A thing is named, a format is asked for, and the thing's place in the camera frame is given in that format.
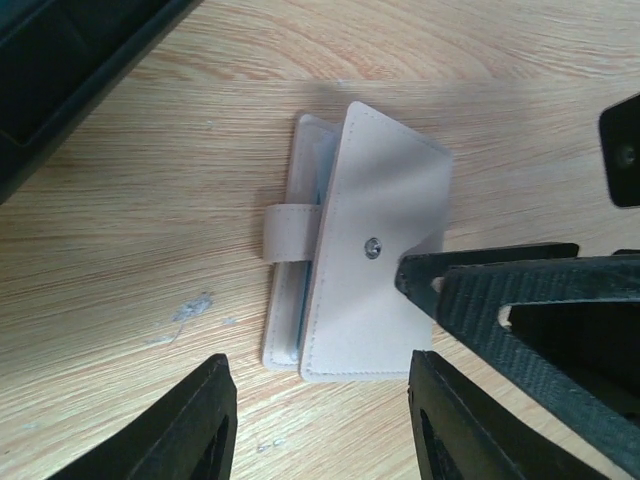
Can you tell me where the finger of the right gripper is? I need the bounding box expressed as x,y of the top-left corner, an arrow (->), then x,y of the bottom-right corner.
395,243 -> 639,465

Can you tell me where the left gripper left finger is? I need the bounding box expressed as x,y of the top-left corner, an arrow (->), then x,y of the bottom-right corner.
51,354 -> 238,479

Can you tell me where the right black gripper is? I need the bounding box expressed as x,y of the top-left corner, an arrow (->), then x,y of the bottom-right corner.
598,94 -> 640,208

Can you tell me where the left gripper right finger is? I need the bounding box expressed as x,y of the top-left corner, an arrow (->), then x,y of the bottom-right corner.
408,349 -> 630,479

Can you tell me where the beige card holder wallet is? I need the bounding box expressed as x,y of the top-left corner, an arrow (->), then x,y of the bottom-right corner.
262,101 -> 453,382

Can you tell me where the black bin with green cards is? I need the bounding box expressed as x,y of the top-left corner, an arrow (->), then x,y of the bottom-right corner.
1,0 -> 199,200

